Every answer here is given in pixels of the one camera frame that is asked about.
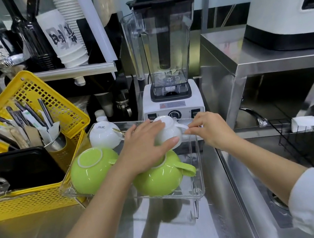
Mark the person's right hand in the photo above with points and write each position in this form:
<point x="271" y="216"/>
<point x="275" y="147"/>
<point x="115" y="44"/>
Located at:
<point x="215" y="130"/>

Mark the person's left hand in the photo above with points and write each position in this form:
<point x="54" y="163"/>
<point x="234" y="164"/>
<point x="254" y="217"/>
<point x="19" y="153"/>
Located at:
<point x="142" y="148"/>

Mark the person's right thumb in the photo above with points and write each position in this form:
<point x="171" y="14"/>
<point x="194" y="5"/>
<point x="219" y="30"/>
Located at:
<point x="194" y="131"/>

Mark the person's left thumb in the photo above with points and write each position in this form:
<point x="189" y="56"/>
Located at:
<point x="168" y="145"/>

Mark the plain white ceramic cup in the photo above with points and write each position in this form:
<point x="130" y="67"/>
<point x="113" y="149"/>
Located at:
<point x="171" y="133"/>

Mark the person's left forearm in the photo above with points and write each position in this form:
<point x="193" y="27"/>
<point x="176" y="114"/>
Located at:
<point x="101" y="218"/>

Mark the person's right forearm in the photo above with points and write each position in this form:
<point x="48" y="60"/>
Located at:
<point x="262" y="165"/>

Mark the white blender base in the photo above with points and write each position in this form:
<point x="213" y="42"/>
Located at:
<point x="172" y="105"/>

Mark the metal coffee tamper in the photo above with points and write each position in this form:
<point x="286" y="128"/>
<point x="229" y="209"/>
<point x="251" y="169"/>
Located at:
<point x="123" y="102"/>

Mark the metal faucet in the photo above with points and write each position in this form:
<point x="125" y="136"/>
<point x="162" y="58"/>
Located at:
<point x="254" y="115"/>

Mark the white cup with printed base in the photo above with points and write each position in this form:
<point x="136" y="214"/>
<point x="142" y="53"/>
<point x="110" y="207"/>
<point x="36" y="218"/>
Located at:
<point x="103" y="134"/>

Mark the clear plastic tray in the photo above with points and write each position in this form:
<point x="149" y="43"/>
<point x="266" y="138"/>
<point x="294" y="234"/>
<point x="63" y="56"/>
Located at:
<point x="161" y="210"/>

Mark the small white bottle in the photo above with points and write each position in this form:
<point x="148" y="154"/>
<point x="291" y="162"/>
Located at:
<point x="101" y="116"/>

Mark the green ceramic cup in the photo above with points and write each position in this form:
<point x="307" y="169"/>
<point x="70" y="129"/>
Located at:
<point x="93" y="172"/>

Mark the clear blender jar black lid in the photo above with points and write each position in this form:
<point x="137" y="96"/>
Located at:
<point x="169" y="45"/>

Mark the stainless steel stand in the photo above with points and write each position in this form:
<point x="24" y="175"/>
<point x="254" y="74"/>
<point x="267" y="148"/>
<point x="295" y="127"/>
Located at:
<point x="256" y="66"/>

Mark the sink drain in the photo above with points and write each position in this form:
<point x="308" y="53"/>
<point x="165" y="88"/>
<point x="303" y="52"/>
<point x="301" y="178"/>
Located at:
<point x="278" y="199"/>

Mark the clear plastic pitcher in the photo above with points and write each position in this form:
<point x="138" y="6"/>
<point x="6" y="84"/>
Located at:
<point x="131" y="43"/>

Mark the white sponge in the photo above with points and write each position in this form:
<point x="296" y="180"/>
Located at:
<point x="303" y="123"/>

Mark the metal cutlery holder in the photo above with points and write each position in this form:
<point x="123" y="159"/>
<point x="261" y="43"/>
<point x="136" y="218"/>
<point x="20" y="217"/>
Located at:
<point x="56" y="143"/>

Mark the bundle of wrapped cutlery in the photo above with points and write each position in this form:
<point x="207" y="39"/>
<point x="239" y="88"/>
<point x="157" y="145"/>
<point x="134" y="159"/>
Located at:
<point x="29" y="127"/>

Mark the white plastic tube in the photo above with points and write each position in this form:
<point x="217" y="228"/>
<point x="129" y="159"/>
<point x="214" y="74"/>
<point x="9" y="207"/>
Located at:
<point x="94" y="22"/>

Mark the black tray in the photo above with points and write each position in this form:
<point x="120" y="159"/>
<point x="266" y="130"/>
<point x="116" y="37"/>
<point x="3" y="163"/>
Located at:
<point x="23" y="169"/>

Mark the stack of printed paper cups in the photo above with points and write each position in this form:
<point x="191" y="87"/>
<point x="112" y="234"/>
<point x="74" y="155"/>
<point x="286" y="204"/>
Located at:
<point x="65" y="39"/>

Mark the yellow plastic basket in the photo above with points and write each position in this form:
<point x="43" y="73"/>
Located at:
<point x="28" y="94"/>

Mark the metal clip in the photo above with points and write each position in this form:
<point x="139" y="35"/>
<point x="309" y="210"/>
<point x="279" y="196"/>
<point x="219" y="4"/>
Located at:
<point x="1" y="185"/>

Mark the metal pitcher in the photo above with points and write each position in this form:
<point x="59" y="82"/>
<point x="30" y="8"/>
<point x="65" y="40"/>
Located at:
<point x="11" y="73"/>

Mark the stack of plain white cups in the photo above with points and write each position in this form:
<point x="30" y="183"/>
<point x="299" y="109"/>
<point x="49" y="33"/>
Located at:
<point x="68" y="2"/>

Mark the metal wall shelf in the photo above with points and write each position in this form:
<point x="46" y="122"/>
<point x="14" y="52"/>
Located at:
<point x="76" y="71"/>

